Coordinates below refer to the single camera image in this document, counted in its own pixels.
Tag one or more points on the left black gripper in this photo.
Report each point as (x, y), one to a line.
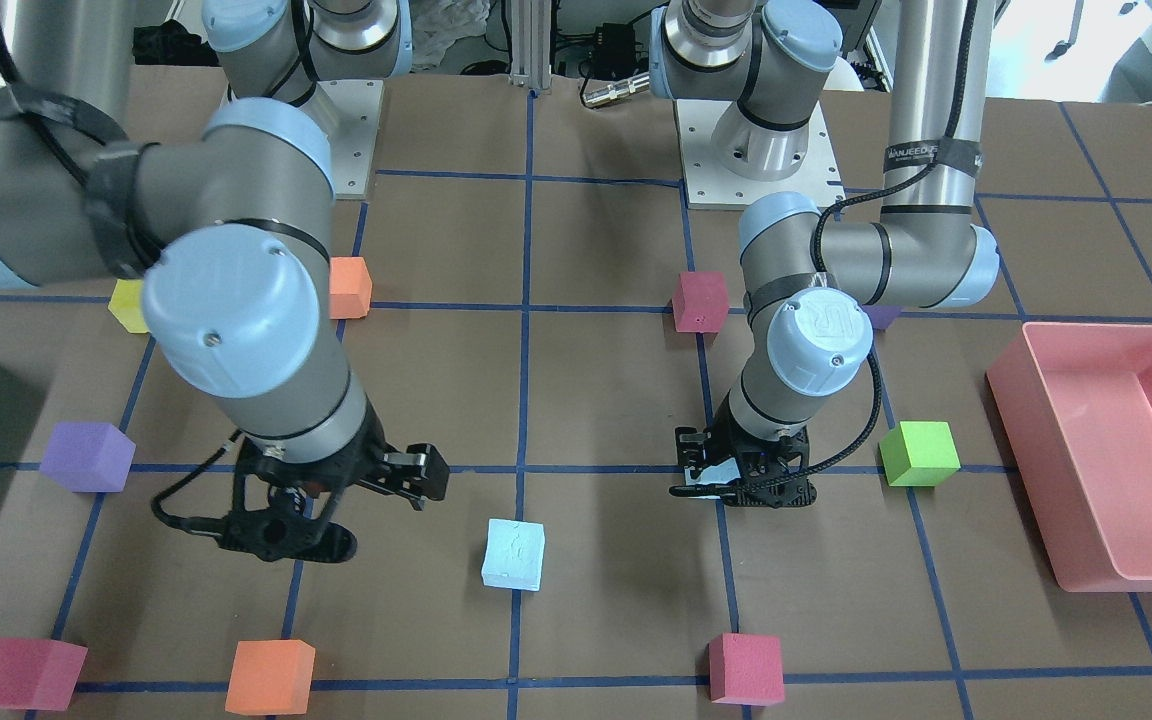
(688, 446)

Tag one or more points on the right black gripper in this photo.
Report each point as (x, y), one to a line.
(368, 447)

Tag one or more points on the light blue block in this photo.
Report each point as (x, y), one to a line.
(514, 555)
(723, 474)

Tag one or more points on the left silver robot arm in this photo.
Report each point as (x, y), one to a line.
(808, 272)

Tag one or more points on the pink block back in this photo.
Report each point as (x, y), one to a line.
(700, 303)

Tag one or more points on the green block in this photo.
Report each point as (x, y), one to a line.
(919, 454)

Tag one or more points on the orange block front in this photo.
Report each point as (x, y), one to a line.
(271, 678)

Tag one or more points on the orange block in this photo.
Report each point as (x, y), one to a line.
(350, 288)
(271, 678)

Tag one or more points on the pink block front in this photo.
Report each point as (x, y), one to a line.
(746, 669)
(39, 673)

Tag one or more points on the purple block near pink tray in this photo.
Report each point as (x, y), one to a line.
(881, 317)

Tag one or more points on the orange block back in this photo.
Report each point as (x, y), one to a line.
(350, 288)

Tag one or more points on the purple block near teal tray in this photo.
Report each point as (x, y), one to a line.
(88, 457)

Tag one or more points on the yellow block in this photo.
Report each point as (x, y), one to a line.
(125, 305)

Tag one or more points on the pink plastic tray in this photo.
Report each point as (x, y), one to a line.
(1076, 403)

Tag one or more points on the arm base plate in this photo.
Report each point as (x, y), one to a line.
(730, 162)
(336, 128)

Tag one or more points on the aluminium frame post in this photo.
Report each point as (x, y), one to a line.
(530, 40)

